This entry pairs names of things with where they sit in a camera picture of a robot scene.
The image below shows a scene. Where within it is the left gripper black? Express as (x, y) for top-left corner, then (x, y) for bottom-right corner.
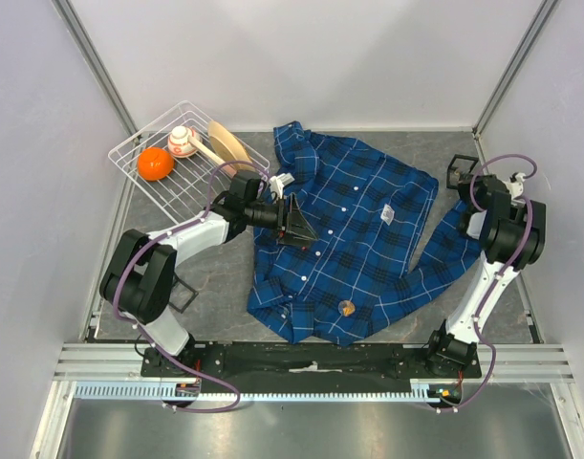
(245, 193), (318, 249)

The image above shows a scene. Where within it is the blue plaid shirt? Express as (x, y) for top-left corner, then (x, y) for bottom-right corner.
(247, 121), (480, 345)

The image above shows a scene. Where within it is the amber round brooch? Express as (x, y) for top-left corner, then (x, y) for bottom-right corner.
(337, 300), (356, 317)

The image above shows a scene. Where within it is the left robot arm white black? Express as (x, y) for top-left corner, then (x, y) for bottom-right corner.
(99, 170), (317, 376)

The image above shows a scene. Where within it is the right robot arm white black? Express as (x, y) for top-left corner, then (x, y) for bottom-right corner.
(422, 172), (547, 377)

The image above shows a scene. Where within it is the right black display box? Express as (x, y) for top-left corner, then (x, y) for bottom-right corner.
(445, 154), (479, 190)

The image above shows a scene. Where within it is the black display box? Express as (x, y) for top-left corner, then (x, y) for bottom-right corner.
(168, 275), (199, 314)
(445, 154), (479, 190)

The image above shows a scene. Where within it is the beige wooden plate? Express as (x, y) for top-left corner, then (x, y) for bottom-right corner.
(207, 120), (254, 171)

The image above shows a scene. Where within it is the left black display box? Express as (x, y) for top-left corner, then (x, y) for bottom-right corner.
(168, 275), (199, 314)

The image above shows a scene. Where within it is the white red patterned cup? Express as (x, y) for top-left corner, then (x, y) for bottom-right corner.
(167, 125), (201, 158)

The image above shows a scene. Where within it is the orange bowl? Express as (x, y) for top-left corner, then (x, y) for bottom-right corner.
(137, 147), (175, 182)

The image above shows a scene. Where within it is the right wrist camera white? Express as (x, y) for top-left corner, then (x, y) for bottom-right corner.
(505, 172), (527, 200)

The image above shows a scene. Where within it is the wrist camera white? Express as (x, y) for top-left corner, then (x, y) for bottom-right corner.
(505, 172), (527, 200)
(269, 173), (294, 199)

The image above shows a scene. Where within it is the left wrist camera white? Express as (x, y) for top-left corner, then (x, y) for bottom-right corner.
(269, 173), (294, 199)

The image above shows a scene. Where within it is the wooden spoon pink handle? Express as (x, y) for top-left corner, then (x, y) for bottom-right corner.
(188, 136), (238, 178)

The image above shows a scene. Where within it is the white wire basket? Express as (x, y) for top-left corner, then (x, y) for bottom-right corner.
(107, 99), (271, 243)

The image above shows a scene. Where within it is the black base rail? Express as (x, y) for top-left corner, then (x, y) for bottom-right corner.
(140, 339), (479, 394)

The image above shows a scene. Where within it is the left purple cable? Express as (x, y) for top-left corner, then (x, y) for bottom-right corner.
(113, 160), (269, 414)

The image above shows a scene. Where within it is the slotted cable duct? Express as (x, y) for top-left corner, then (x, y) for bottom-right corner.
(74, 381), (461, 403)

